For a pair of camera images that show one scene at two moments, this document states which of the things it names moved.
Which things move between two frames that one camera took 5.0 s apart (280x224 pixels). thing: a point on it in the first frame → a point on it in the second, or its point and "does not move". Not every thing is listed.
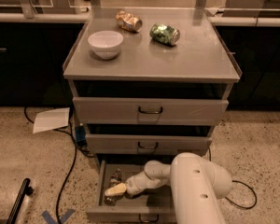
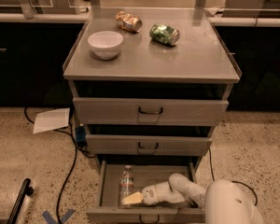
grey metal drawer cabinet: [148, 83] does not move
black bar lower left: [26, 189] does not move
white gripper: [134, 186] → [149, 193]
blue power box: [80, 133] does not move
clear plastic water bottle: [116, 178] → [126, 186]
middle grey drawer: [147, 144] does not move
